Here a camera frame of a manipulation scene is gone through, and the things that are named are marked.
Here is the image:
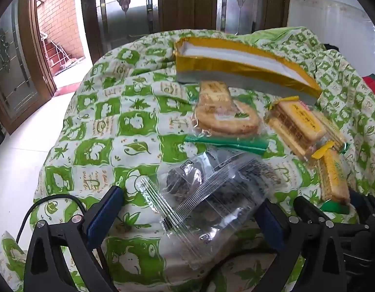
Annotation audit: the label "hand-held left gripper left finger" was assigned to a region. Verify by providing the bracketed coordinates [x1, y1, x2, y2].
[23, 185, 125, 292]

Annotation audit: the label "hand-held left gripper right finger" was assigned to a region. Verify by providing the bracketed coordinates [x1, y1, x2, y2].
[256, 199, 348, 292]

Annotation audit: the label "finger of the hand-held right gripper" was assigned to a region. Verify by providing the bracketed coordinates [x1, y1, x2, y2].
[292, 195, 331, 222]
[348, 189, 375, 230]

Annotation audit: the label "cracker packet green ends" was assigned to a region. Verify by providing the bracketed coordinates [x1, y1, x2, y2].
[311, 141, 353, 215]

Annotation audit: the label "clear packet of dark snacks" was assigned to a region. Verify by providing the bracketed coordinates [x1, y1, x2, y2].
[136, 150, 286, 271]

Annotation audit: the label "cracker packet yellow ends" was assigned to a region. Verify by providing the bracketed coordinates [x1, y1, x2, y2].
[264, 95, 348, 162]

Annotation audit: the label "round cookie packet green end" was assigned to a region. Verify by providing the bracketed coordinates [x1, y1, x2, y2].
[184, 81, 269, 156]

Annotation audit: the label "yellow cardboard box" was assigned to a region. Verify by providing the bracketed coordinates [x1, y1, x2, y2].
[174, 36, 323, 106]

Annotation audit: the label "green printed blanket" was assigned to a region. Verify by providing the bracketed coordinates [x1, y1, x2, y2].
[0, 26, 375, 292]

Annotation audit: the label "red cloth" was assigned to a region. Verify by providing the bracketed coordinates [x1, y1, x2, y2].
[362, 72, 375, 98]

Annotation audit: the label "open brown glass door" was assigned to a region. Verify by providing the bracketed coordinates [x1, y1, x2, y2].
[0, 0, 58, 136]

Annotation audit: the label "red stair railing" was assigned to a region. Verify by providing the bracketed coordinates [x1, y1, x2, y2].
[41, 33, 85, 75]

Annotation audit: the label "steel door with stained glass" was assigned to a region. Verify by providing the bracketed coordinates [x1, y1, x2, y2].
[80, 0, 159, 64]
[218, 0, 291, 35]

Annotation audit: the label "black cable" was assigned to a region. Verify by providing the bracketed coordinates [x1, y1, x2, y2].
[16, 194, 88, 244]

